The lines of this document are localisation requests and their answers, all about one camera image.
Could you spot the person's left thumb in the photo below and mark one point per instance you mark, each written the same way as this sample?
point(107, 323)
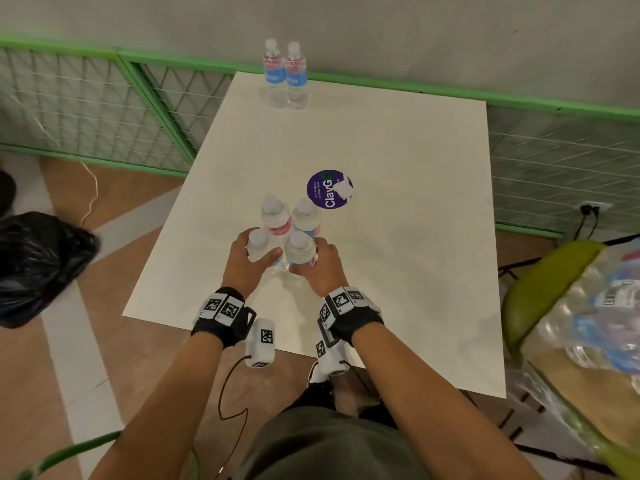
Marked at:
point(267, 257)

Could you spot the black trousers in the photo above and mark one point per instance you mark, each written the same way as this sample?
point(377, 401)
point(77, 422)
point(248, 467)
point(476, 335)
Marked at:
point(312, 394)

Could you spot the black plastic bag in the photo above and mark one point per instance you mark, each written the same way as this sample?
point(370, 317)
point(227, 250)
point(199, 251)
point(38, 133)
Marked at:
point(37, 267)

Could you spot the person's right hand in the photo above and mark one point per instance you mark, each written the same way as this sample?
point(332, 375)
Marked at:
point(327, 272)

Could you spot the person's left hand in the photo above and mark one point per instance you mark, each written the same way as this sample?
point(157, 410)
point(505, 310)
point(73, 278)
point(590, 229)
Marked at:
point(240, 269)

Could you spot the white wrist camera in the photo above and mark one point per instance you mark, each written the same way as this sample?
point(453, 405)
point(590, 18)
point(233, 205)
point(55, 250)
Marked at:
point(261, 342)
point(332, 359)

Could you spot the person's left forearm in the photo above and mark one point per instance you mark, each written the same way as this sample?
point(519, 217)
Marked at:
point(165, 404)

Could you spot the green curved chair rail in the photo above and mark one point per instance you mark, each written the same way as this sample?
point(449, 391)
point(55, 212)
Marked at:
point(65, 452)

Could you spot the black left wristband with markers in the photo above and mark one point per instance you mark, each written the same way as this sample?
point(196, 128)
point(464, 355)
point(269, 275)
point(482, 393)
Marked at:
point(222, 317)

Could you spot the pink and blue label bottle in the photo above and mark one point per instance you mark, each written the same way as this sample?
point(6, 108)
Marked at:
point(296, 74)
point(273, 69)

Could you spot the person's right thumb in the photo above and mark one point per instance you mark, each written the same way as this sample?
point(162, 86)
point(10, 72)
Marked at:
point(302, 269)

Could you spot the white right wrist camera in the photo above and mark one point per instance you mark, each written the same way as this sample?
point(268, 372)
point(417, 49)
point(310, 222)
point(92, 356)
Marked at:
point(332, 359)

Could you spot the plastic-wrapped pack of water bottles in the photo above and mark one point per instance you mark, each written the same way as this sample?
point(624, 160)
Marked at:
point(602, 314)

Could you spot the white wall outlet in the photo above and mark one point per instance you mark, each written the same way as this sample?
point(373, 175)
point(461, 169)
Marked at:
point(602, 206)

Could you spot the black wristband with markers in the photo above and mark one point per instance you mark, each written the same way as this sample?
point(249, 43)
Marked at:
point(350, 312)
point(222, 317)

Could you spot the green chair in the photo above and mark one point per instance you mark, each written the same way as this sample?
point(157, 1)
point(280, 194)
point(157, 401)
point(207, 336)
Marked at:
point(537, 289)

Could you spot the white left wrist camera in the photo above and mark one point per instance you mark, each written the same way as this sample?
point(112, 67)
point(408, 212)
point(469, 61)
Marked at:
point(261, 342)

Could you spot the blue label water bottle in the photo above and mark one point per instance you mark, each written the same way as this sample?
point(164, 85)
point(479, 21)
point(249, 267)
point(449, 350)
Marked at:
point(306, 217)

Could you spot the round purple sticker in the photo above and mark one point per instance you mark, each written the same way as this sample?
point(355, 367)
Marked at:
point(322, 192)

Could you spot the black right wristband with markers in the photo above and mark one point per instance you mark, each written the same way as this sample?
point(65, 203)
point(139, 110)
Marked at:
point(350, 312)

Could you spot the pink label water bottle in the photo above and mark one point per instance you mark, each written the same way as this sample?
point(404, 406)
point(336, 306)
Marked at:
point(276, 218)

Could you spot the small clear water bottle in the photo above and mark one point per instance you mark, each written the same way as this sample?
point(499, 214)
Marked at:
point(258, 243)
point(300, 247)

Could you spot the olive shirt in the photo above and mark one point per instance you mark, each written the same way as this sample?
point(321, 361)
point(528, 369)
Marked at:
point(325, 444)

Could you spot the person's right forearm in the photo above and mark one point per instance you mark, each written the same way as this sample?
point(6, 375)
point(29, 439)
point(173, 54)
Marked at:
point(425, 404)

